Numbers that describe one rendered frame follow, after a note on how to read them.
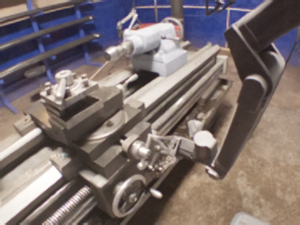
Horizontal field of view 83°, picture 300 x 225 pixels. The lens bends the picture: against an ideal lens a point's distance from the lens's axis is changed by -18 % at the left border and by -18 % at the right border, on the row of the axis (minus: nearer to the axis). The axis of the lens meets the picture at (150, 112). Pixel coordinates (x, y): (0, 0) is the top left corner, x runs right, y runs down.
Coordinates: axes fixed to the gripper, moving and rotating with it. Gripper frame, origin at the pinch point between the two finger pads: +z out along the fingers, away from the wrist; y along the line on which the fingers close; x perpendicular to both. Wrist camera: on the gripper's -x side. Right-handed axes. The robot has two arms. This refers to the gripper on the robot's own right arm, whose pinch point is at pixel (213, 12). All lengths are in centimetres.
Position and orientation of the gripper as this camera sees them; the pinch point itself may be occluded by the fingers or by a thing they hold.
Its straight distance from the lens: 77.1
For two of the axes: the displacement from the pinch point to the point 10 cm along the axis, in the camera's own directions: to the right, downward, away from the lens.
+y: -6.3, 4.8, -6.1
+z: -3.1, 5.7, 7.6
